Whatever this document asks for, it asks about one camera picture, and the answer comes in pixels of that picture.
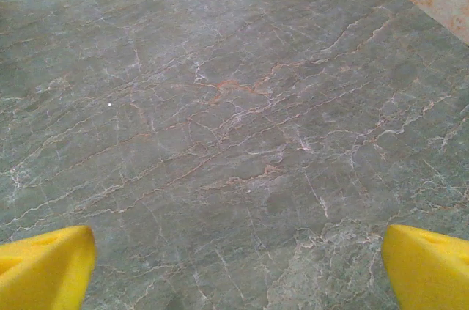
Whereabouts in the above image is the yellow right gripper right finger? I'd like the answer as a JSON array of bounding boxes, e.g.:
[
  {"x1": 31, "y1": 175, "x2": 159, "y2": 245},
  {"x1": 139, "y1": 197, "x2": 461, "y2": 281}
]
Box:
[{"x1": 382, "y1": 224, "x2": 469, "y2": 310}]

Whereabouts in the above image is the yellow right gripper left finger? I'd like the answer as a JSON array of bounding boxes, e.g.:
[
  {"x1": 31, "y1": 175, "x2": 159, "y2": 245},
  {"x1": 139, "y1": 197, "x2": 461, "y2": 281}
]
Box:
[{"x1": 0, "y1": 224, "x2": 97, "y2": 310}]

